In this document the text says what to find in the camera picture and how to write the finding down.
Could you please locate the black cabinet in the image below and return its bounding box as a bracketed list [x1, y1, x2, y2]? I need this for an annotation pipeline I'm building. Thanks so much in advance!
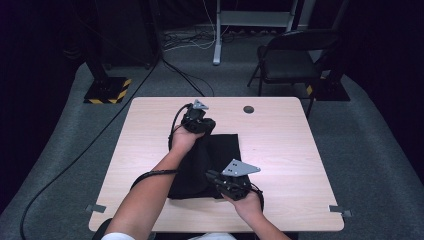
[94, 0, 161, 68]

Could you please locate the thin black floor cable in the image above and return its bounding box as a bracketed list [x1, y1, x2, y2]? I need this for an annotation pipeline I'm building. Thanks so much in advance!
[186, 73, 215, 98]

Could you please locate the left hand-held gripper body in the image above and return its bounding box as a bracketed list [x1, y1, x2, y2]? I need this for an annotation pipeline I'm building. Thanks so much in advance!
[181, 99, 217, 135]

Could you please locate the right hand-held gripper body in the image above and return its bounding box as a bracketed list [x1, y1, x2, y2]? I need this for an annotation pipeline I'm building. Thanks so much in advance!
[216, 158, 262, 202]

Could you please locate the short thick black floor cable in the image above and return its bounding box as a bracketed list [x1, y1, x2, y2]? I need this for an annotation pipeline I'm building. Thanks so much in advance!
[161, 58, 206, 98]

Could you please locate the person's right hand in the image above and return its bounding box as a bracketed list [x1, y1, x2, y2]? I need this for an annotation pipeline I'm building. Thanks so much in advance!
[222, 192, 264, 222]

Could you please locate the tangle of floor cables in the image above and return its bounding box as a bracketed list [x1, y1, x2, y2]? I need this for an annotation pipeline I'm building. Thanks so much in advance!
[162, 29, 234, 53]

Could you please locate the black folding chair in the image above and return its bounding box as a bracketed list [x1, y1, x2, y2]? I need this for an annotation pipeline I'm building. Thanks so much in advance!
[247, 29, 341, 119]

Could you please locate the long thick black floor cable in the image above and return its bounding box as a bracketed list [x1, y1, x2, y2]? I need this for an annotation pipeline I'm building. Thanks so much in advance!
[19, 49, 164, 240]

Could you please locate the white desk frame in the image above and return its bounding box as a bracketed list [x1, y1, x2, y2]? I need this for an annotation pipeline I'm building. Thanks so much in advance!
[212, 0, 318, 66]

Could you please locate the hand-held gripper cable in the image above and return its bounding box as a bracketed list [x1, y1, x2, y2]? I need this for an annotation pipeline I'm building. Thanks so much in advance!
[130, 103, 194, 191]
[249, 182, 265, 213]

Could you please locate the grey tape strip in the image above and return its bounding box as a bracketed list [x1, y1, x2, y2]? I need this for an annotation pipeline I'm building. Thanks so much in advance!
[85, 203, 107, 214]
[329, 204, 353, 218]

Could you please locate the left hand-held gripper cable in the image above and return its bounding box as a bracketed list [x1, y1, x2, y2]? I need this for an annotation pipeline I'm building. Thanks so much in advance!
[130, 103, 194, 191]

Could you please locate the black stand with striped base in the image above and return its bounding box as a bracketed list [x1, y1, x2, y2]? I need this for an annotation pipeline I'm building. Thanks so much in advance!
[71, 0, 133, 105]
[306, 0, 351, 102]

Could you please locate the right hand-held gripper cable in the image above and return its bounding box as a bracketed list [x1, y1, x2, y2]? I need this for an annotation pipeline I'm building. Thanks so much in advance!
[249, 182, 265, 213]

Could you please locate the black lion print t-shirt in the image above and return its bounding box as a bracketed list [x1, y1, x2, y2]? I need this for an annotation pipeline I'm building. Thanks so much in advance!
[167, 133, 242, 200]

